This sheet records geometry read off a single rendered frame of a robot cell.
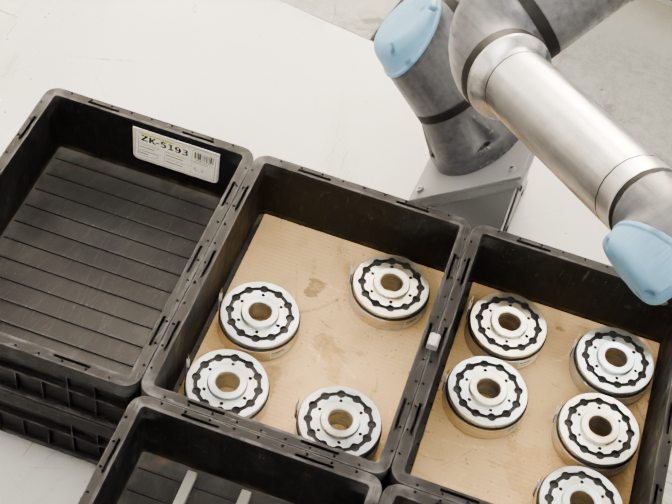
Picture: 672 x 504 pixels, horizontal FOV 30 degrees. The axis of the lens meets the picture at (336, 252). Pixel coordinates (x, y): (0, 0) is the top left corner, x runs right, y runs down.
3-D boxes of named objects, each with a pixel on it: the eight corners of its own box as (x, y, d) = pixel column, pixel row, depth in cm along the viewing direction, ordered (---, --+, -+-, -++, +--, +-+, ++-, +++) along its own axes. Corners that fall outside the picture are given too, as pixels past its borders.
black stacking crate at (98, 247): (56, 145, 179) (51, 88, 170) (250, 209, 176) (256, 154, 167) (-88, 362, 154) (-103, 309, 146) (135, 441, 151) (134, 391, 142)
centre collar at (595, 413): (584, 405, 156) (586, 402, 155) (622, 420, 155) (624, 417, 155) (575, 436, 153) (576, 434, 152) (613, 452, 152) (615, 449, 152)
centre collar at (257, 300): (249, 293, 160) (250, 290, 160) (285, 306, 160) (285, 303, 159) (234, 321, 157) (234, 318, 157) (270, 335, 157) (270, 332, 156)
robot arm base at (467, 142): (459, 116, 194) (427, 66, 189) (540, 98, 184) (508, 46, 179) (420, 182, 186) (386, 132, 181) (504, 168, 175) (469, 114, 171)
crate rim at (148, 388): (257, 163, 168) (258, 151, 166) (470, 232, 165) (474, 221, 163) (135, 401, 144) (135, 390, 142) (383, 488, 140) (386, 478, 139)
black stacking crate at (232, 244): (253, 210, 176) (258, 155, 167) (455, 276, 172) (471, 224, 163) (138, 442, 151) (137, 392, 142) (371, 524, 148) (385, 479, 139)
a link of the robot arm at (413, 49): (401, 102, 186) (352, 30, 179) (474, 47, 185) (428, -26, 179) (426, 128, 175) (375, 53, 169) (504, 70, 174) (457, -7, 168)
